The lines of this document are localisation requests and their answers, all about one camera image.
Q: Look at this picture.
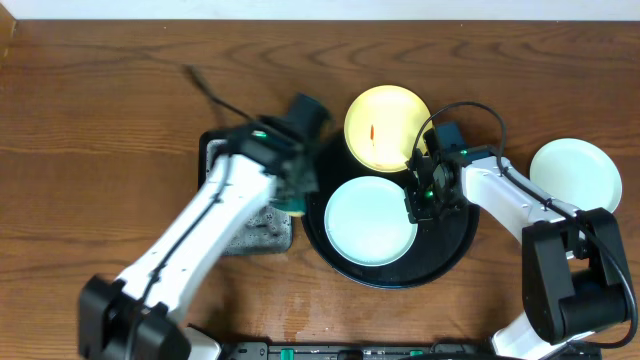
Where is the green and yellow sponge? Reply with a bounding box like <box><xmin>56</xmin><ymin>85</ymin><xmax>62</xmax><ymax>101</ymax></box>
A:
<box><xmin>271</xmin><ymin>195</ymin><xmax>307</xmax><ymax>217</ymax></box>

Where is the light green plate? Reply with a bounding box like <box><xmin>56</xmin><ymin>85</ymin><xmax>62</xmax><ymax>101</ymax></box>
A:
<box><xmin>529</xmin><ymin>138</ymin><xmax>622</xmax><ymax>213</ymax></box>
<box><xmin>324</xmin><ymin>176</ymin><xmax>418</xmax><ymax>267</ymax></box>

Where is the yellow plate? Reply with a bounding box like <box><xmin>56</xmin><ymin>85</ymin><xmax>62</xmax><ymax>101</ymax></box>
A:
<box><xmin>344</xmin><ymin>85</ymin><xmax>431</xmax><ymax>173</ymax></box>

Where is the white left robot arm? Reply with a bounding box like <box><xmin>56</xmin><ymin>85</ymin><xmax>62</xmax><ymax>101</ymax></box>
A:
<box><xmin>78</xmin><ymin>124</ymin><xmax>322</xmax><ymax>359</ymax></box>

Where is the round black tray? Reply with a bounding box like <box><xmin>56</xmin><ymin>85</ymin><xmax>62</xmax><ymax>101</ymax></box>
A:
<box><xmin>302</xmin><ymin>132</ymin><xmax>480</xmax><ymax>289</ymax></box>

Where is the black rectangular soapy water tray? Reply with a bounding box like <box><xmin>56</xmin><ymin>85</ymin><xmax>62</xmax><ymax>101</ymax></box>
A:
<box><xmin>198</xmin><ymin>130</ymin><xmax>294</xmax><ymax>256</ymax></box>

